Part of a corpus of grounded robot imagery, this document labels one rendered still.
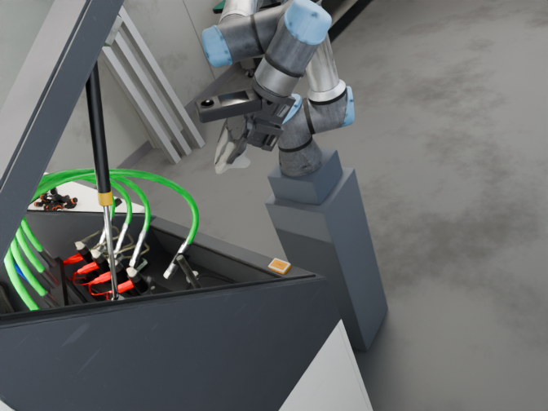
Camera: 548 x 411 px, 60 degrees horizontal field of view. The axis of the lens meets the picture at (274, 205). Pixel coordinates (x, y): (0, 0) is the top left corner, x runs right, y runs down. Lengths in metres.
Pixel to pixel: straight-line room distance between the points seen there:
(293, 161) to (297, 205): 0.16
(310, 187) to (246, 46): 0.70
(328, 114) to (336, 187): 0.29
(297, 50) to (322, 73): 0.58
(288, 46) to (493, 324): 1.62
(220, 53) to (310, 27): 0.20
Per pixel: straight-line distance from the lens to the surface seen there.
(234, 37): 0.94
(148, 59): 3.68
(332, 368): 1.31
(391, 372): 2.08
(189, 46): 4.57
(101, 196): 0.70
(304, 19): 0.82
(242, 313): 0.93
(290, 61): 0.84
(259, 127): 0.89
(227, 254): 1.30
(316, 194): 1.54
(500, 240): 2.49
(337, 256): 1.68
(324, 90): 1.43
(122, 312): 0.74
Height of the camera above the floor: 1.79
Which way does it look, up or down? 37 degrees down
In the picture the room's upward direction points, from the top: 21 degrees counter-clockwise
